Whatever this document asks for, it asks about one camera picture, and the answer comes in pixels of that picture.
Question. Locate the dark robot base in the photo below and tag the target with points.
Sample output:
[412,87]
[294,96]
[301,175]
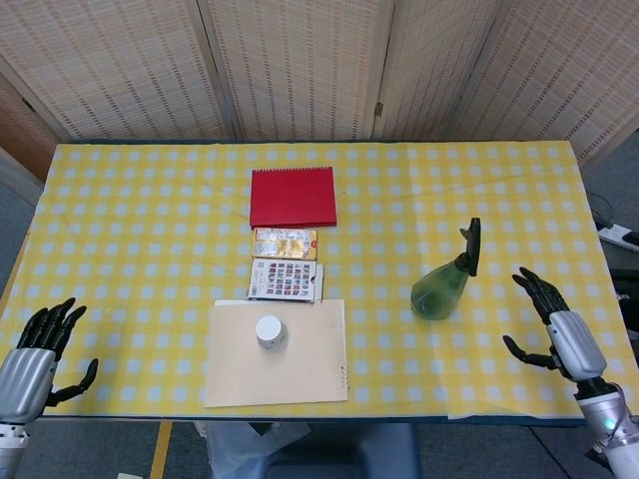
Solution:
[319,451]

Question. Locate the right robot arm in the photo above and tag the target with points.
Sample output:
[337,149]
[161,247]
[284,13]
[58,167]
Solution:
[609,424]

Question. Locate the white box with picture grid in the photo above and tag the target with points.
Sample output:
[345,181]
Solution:
[282,279]

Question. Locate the woven folding screen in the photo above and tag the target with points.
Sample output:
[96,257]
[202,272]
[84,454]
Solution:
[309,65]

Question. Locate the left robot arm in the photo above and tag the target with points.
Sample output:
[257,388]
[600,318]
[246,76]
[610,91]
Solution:
[11,446]

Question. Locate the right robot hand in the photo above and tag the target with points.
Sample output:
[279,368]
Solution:
[564,334]

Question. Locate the red spiral notebook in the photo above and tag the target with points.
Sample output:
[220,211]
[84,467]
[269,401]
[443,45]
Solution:
[293,198]

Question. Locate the green spray bottle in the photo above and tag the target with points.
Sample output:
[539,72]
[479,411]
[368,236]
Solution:
[439,292]

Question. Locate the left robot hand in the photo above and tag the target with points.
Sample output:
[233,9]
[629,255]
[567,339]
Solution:
[35,359]

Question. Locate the white floral paper cup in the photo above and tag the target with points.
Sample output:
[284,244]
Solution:
[271,333]

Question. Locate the white power strip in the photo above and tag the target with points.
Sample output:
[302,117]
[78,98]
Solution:
[619,233]

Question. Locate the yellow checkered tablecloth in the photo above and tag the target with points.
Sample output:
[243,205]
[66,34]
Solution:
[150,239]

